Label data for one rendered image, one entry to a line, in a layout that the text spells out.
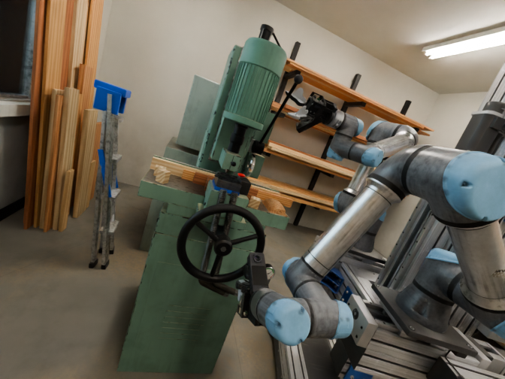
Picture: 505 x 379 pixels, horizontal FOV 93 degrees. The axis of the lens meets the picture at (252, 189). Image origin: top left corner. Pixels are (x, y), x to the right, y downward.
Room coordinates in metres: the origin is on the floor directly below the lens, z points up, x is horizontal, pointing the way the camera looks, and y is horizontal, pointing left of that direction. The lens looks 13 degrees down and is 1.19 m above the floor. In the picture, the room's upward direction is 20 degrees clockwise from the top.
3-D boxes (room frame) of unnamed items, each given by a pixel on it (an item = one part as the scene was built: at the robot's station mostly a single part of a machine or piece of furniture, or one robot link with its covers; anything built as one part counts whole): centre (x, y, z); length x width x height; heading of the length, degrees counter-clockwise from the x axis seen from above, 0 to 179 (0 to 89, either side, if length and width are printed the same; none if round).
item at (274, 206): (1.03, -0.12, 0.92); 0.14 x 0.09 x 0.04; 18
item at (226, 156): (1.06, 0.14, 1.03); 0.14 x 0.07 x 0.09; 18
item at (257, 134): (1.29, 0.06, 1.22); 0.09 x 0.08 x 0.15; 18
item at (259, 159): (1.27, 0.04, 1.02); 0.09 x 0.07 x 0.12; 108
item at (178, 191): (0.94, 0.11, 0.87); 0.61 x 0.30 x 0.06; 108
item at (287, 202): (1.07, 0.05, 0.92); 0.54 x 0.02 x 0.04; 108
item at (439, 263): (0.72, -0.66, 0.98); 0.13 x 0.12 x 0.14; 17
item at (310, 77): (3.51, -0.96, 1.20); 2.71 x 0.56 x 2.40; 109
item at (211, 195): (0.86, 0.08, 0.91); 0.15 x 0.14 x 0.09; 108
